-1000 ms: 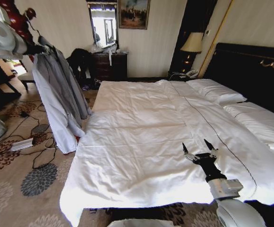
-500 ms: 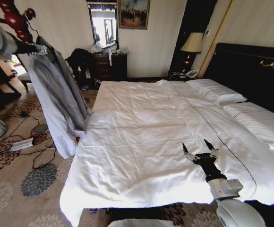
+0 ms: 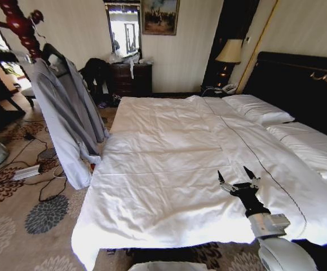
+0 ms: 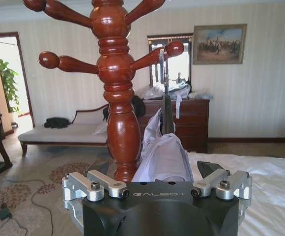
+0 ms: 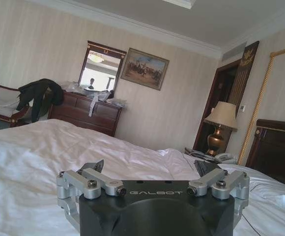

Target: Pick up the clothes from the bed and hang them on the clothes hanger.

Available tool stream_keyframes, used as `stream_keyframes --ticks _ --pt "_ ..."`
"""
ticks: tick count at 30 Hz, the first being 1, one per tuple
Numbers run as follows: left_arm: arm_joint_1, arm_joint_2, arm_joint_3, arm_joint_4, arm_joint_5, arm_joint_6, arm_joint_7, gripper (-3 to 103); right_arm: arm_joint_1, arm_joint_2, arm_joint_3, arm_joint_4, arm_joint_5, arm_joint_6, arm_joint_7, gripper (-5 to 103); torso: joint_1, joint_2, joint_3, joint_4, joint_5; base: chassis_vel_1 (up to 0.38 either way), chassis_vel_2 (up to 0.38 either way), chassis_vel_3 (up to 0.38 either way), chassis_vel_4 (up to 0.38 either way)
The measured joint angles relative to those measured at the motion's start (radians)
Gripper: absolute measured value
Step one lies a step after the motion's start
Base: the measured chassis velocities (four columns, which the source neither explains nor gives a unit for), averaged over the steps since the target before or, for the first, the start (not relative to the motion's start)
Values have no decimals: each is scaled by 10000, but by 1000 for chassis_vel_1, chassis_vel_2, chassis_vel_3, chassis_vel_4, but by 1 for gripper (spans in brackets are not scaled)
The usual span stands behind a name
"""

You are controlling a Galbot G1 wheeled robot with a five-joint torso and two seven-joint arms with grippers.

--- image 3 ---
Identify black clothes hanger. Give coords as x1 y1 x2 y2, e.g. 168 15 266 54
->
41 43 66 67

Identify dark wooden headboard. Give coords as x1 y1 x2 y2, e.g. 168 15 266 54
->
241 51 327 144

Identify white pillow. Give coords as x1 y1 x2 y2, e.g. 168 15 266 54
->
222 94 296 127
266 121 327 185

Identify black floor cable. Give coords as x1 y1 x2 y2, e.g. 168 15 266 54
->
16 132 68 203

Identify white bed duvet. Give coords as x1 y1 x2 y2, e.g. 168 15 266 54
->
71 95 327 271

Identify black clothing heap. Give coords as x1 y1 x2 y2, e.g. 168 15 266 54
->
79 57 116 96

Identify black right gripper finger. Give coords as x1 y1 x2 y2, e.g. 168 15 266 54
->
217 169 234 193
242 165 262 189

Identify white hanging cloth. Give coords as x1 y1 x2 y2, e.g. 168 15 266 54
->
128 57 136 80

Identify grey shirt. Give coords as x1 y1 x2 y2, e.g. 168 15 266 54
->
29 47 111 191

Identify white robot front shell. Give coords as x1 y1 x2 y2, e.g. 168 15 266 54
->
127 260 210 271

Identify framed painting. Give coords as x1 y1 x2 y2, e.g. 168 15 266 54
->
140 0 180 37

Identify clear plastic bags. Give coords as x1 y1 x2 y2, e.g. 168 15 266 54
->
108 51 154 66

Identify beige shade table lamp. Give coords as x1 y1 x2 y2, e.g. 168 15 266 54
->
214 38 244 86

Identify dark wooden chair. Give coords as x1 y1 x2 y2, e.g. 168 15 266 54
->
20 81 38 108

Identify dark red coat stand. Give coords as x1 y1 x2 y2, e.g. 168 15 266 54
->
0 0 45 60

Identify white telephone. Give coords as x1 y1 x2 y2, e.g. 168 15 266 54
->
222 82 239 94

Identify dark wooden dresser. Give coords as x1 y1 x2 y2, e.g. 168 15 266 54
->
108 62 154 98

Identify wall mirror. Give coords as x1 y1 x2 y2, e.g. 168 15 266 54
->
104 1 143 58

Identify dark nightstand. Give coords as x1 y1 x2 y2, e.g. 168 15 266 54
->
200 84 237 99

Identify white power strip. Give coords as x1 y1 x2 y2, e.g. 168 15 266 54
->
11 164 42 182

